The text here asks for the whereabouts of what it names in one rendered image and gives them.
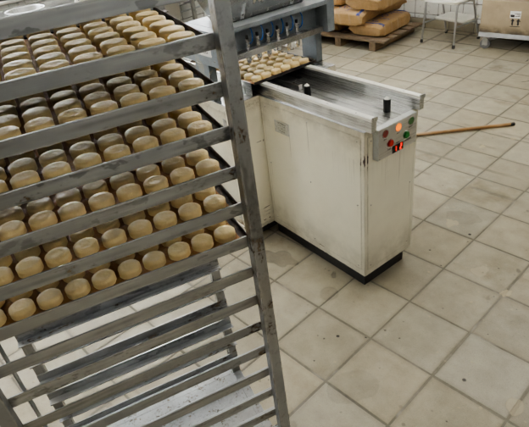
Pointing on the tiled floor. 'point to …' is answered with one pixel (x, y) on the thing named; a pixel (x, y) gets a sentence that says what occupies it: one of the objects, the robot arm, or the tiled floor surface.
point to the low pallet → (371, 36)
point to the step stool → (452, 16)
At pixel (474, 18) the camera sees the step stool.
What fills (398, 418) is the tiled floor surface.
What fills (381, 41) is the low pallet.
